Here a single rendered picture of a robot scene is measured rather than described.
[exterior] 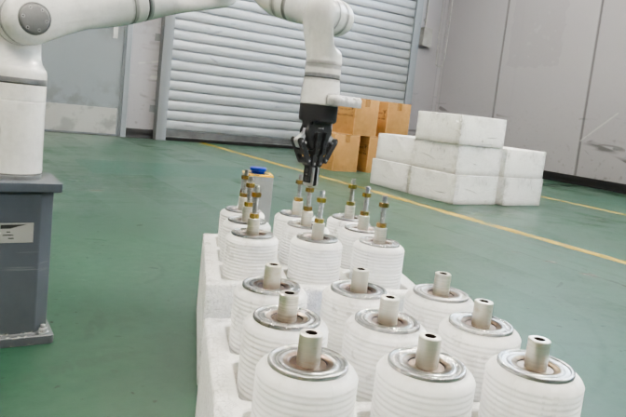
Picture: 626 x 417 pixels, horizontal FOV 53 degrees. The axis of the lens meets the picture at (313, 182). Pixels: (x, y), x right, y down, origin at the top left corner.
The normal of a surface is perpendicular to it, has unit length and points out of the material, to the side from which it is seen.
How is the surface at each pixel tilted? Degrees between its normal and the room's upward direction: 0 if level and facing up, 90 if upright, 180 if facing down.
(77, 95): 90
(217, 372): 0
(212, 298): 90
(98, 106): 90
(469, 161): 90
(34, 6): 79
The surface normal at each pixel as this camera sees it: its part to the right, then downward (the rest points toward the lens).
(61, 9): 0.70, 0.04
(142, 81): 0.52, 0.16
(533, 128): -0.85, -0.03
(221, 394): 0.11, -0.99
